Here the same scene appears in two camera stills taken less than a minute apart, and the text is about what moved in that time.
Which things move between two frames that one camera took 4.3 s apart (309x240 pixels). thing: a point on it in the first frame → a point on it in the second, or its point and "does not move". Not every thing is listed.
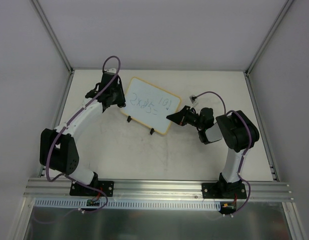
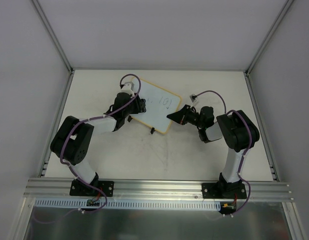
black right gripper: x=185 y=117 does not move
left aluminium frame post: x=53 y=36 does not move
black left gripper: x=114 y=97 → x=137 y=106
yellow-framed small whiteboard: x=150 y=105 does not move
